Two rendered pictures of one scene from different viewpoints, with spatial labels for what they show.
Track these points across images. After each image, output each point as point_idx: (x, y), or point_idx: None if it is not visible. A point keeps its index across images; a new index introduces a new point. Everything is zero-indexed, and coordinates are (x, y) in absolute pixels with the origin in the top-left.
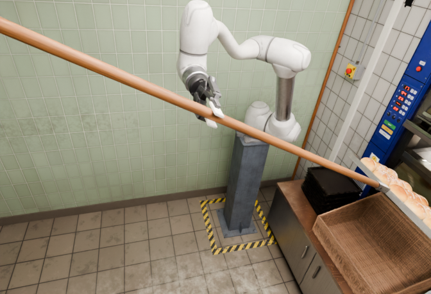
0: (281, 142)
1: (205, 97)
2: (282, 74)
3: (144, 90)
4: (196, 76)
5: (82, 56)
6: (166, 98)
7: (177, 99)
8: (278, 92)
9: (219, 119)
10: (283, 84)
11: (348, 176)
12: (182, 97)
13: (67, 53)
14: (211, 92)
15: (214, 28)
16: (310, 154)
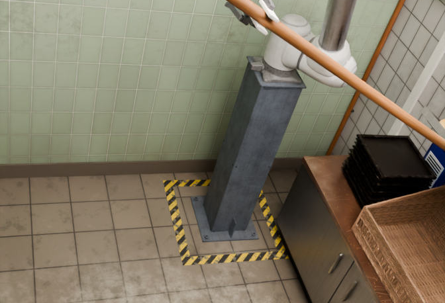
0: (340, 67)
1: None
2: None
3: None
4: None
5: None
6: None
7: None
8: (332, 3)
9: (271, 23)
10: None
11: (418, 131)
12: None
13: None
14: None
15: None
16: (373, 90)
